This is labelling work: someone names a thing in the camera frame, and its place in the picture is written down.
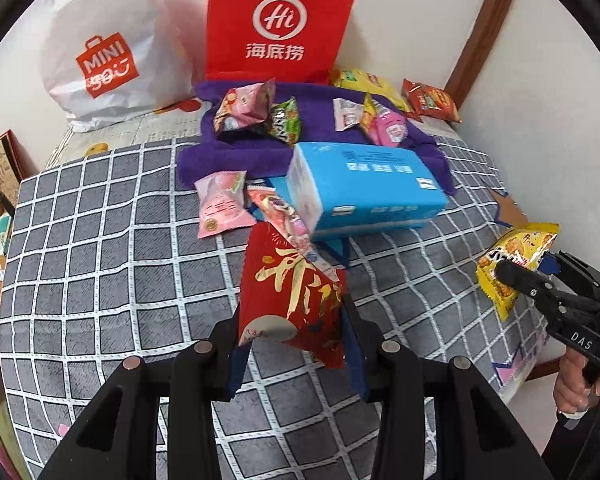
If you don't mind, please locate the yellow spicy snack bag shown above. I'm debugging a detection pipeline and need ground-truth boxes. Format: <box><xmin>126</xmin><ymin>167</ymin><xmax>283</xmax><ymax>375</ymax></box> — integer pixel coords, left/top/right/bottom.
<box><xmin>476</xmin><ymin>222</ymin><xmax>560</xmax><ymax>321</ymax></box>

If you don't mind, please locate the red gold snack bag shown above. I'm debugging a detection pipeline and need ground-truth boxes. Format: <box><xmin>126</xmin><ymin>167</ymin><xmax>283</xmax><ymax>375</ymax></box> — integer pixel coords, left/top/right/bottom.
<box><xmin>238</xmin><ymin>222</ymin><xmax>347</xmax><ymax>368</ymax></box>

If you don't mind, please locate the small pink white packet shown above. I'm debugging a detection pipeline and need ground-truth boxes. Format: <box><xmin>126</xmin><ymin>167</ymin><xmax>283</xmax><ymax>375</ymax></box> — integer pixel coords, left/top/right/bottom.
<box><xmin>247</xmin><ymin>185</ymin><xmax>329</xmax><ymax>270</ymax></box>

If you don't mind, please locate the pink peach snack packet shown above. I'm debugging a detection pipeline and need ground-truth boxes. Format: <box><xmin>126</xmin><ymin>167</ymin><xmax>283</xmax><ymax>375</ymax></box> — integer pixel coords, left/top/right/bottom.
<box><xmin>195</xmin><ymin>171</ymin><xmax>257</xmax><ymax>240</ymax></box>

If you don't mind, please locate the pink mushroom snack bag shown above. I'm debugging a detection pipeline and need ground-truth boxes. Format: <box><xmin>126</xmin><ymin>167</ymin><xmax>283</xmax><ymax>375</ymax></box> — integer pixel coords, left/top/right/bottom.
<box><xmin>213</xmin><ymin>79</ymin><xmax>276</xmax><ymax>133</ymax></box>

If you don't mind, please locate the yellow pink snack bag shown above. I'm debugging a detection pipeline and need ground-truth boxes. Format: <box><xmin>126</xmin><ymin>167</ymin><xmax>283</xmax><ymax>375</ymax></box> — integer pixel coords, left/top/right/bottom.
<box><xmin>360</xmin><ymin>93</ymin><xmax>408</xmax><ymax>148</ymax></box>

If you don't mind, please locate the right hand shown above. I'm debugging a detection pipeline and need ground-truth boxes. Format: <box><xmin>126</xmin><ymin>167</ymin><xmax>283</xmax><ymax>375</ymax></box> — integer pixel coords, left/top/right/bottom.
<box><xmin>553</xmin><ymin>348</ymin><xmax>600</xmax><ymax>418</ymax></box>

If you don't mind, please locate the grey checked tablecloth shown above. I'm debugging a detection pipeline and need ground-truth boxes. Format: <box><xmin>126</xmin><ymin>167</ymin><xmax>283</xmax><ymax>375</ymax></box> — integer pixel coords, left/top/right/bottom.
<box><xmin>0</xmin><ymin>138</ymin><xmax>545</xmax><ymax>479</ymax></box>

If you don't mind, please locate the blue tissue pack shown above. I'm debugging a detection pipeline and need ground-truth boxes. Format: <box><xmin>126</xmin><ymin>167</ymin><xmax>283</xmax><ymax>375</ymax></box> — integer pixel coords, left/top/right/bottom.
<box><xmin>268</xmin><ymin>142</ymin><xmax>448</xmax><ymax>240</ymax></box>

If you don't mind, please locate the orange Lays chips bag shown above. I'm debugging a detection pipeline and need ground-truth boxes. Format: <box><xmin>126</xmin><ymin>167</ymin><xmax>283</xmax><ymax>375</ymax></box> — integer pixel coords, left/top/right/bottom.
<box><xmin>402</xmin><ymin>79</ymin><xmax>462</xmax><ymax>124</ymax></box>

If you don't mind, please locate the white blue snack packet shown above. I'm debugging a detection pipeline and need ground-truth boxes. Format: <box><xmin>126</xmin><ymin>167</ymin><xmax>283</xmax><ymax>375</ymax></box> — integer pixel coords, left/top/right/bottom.
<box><xmin>332</xmin><ymin>98</ymin><xmax>364</xmax><ymax>132</ymax></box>

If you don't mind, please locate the yellow Lays chips bag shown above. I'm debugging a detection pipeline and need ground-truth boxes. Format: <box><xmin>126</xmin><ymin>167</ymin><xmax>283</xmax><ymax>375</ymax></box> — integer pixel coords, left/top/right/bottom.
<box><xmin>329</xmin><ymin>67</ymin><xmax>414</xmax><ymax>114</ymax></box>

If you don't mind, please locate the green snack packet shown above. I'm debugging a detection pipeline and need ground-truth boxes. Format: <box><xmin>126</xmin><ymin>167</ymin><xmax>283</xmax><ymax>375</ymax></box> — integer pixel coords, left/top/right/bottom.
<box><xmin>268</xmin><ymin>96</ymin><xmax>301</xmax><ymax>145</ymax></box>

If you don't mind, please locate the framed picture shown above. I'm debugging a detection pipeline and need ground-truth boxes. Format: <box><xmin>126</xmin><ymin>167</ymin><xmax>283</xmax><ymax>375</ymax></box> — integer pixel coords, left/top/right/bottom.
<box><xmin>0</xmin><ymin>130</ymin><xmax>26</xmax><ymax>206</ymax></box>

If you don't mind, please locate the purple towel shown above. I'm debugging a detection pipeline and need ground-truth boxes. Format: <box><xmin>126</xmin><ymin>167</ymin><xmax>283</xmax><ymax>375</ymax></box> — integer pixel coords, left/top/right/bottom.
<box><xmin>176</xmin><ymin>80</ymin><xmax>455</xmax><ymax>196</ymax></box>

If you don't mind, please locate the newspaper sheet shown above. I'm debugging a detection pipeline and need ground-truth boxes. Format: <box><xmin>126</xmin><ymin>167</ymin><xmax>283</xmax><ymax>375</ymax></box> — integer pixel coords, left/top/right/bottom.
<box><xmin>44</xmin><ymin>100</ymin><xmax>210</xmax><ymax>169</ymax></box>

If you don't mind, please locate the red paper shopping bag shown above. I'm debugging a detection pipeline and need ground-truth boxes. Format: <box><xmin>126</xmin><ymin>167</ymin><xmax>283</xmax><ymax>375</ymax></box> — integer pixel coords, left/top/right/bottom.
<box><xmin>206</xmin><ymin>0</ymin><xmax>354</xmax><ymax>84</ymax></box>

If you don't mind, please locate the white Miniso plastic bag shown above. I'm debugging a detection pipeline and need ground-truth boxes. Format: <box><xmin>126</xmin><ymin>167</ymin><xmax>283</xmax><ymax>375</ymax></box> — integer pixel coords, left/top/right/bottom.
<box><xmin>40</xmin><ymin>0</ymin><xmax>193</xmax><ymax>132</ymax></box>

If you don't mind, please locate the brown wooden door frame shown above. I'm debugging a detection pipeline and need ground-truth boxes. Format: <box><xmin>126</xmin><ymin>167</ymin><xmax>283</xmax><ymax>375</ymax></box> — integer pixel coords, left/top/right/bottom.
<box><xmin>444</xmin><ymin>0</ymin><xmax>513</xmax><ymax>107</ymax></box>

